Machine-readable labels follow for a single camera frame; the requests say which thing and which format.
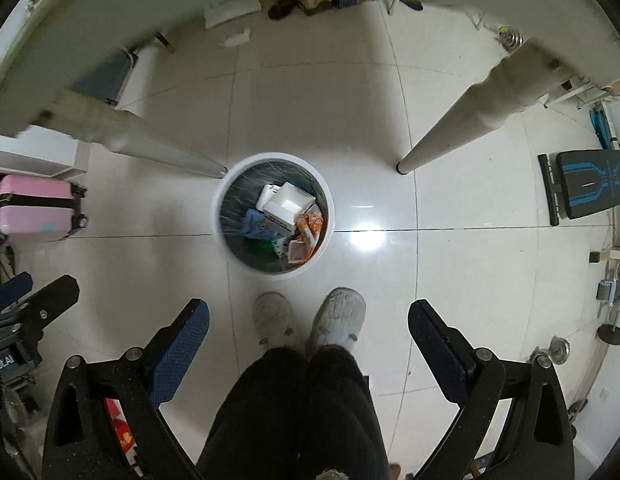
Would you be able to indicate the white tissue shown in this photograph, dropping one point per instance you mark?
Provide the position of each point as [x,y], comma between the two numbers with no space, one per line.
[237,38]

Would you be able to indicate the white cabinet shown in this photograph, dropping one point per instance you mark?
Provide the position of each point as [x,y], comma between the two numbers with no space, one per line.
[30,155]

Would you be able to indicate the grey fuzzy slipper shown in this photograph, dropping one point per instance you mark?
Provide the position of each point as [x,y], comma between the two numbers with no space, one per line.
[340,317]

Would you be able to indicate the yellowish box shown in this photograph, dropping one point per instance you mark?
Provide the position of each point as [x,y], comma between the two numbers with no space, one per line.
[314,0]

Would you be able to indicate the red white packet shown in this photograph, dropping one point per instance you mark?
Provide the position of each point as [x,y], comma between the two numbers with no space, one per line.
[120,430]

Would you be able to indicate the green plastic bag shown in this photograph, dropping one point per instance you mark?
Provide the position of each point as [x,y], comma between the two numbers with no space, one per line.
[265,246]

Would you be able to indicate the person's right leg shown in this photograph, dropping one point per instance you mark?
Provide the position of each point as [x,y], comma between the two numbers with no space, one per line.
[345,420]

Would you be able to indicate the teal plastic item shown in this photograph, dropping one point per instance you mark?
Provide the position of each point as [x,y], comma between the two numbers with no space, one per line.
[598,129]

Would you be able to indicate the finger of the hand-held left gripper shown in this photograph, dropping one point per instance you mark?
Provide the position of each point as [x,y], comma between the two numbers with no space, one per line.
[52,300]
[10,290]

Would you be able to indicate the white paper sheet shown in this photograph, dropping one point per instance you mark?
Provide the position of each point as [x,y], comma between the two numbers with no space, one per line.
[232,10]

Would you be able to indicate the orange plastic wrapper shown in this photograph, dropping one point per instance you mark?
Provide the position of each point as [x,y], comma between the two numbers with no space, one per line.
[310,225]

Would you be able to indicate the blue plastic bag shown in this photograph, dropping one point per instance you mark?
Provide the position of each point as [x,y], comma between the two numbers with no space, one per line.
[257,225]

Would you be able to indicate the black blue fitness bench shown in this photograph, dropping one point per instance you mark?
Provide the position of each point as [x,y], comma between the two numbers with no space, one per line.
[584,182]

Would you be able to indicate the white trash bin black liner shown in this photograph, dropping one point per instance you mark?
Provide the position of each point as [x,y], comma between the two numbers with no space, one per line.
[235,195]

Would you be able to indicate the person's left leg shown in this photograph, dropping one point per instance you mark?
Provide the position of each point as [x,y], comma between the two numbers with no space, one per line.
[255,420]

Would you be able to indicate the green white medicine box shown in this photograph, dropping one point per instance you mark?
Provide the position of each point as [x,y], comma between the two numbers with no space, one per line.
[285,205]

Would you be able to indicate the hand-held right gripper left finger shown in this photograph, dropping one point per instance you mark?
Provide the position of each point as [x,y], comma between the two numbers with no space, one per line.
[182,355]

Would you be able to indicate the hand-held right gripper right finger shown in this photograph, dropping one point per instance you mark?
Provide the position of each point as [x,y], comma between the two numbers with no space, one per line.
[437,355]

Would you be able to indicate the pink suitcase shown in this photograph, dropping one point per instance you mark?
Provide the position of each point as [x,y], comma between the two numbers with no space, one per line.
[35,207]

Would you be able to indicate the brown shoe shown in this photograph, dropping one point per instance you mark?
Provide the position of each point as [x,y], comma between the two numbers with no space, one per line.
[282,9]

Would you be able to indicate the person's leg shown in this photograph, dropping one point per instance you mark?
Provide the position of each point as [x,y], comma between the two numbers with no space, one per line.
[345,420]
[255,420]

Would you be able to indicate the white metal frame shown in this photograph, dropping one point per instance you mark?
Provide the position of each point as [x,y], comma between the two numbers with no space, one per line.
[579,91]

